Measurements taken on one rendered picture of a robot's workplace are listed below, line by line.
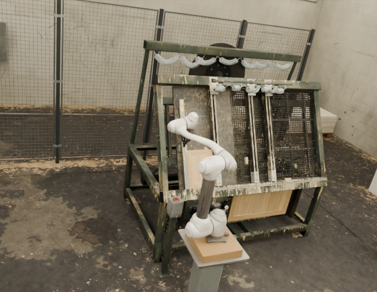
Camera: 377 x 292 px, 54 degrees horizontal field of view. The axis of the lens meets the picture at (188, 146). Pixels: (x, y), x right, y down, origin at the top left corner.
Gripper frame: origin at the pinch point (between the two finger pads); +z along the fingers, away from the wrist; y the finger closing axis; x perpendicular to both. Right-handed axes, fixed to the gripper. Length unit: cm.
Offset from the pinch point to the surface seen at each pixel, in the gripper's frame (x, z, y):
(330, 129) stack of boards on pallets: -295, 294, -455
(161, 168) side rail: 3.9, 35.8, 17.0
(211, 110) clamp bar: -54, 7, -39
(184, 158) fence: -7.8, 34.0, -8.4
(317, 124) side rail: -65, 34, -189
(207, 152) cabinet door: -18, 36, -36
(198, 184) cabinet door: 12, 53, -24
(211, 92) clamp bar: -67, -6, -37
